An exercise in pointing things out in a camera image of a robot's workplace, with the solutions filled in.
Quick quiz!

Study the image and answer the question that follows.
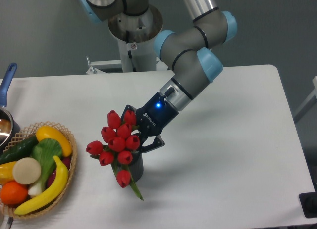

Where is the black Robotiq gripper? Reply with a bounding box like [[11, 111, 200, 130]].
[[121, 92, 179, 153]]

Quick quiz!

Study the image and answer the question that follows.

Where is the red tulip bouquet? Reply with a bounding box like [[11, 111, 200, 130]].
[[86, 109, 143, 200]]

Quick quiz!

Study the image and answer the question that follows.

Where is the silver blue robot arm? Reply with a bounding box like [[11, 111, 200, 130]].
[[79, 0, 237, 153]]

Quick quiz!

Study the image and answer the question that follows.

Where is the grey ribbed vase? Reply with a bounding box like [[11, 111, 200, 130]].
[[116, 151, 144, 188]]

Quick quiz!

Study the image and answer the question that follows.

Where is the dark red vegetable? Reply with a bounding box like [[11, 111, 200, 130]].
[[46, 156, 71, 188]]

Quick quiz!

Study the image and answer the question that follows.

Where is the yellow banana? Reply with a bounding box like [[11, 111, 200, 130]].
[[14, 156, 68, 216]]

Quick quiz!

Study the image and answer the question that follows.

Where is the yellow squash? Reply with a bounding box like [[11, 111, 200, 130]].
[[36, 126, 72, 157]]

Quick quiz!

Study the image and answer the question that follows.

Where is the green bok choy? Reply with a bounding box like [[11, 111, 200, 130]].
[[28, 138, 62, 197]]

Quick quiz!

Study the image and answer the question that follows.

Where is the woven wicker basket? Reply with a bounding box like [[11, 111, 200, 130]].
[[0, 121, 77, 220]]

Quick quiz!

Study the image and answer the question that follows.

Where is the green cucumber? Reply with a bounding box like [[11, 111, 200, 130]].
[[0, 136, 38, 164]]

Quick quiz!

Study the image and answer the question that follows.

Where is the beige round disc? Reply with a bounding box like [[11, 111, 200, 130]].
[[12, 157, 42, 185]]

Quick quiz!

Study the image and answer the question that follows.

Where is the yellow bell pepper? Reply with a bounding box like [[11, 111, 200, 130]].
[[0, 161, 17, 185]]

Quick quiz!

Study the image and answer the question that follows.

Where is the orange fruit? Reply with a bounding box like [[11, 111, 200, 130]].
[[0, 181, 28, 205]]

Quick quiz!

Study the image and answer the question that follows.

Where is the black device at table edge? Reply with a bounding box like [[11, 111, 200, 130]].
[[299, 192, 317, 218]]

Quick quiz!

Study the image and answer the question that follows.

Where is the white metal base frame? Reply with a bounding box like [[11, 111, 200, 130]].
[[85, 55, 174, 75]]

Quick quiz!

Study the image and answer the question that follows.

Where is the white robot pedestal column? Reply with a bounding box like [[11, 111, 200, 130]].
[[108, 5, 163, 72]]

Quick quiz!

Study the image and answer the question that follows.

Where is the blue handled saucepan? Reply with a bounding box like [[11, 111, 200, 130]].
[[0, 63, 20, 154]]

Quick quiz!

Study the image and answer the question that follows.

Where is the white frame at right edge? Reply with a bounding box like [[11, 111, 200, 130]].
[[293, 76, 317, 124]]

